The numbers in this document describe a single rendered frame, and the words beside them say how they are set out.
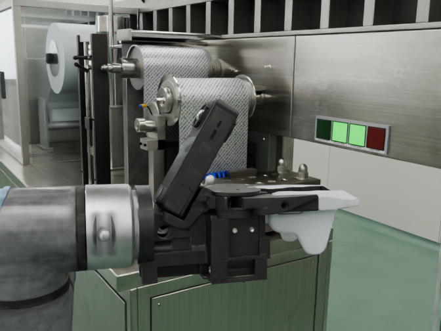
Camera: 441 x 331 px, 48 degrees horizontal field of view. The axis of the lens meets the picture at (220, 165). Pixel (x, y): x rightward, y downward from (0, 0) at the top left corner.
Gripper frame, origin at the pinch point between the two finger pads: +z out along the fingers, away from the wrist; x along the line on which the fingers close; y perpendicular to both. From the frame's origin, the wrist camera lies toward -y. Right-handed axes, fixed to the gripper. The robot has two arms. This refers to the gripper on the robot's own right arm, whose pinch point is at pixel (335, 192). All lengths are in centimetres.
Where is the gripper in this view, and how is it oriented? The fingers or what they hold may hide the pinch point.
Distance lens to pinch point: 51.3
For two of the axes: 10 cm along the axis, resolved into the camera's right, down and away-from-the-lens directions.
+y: 0.1, 10.0, 0.7
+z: 9.7, -0.3, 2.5
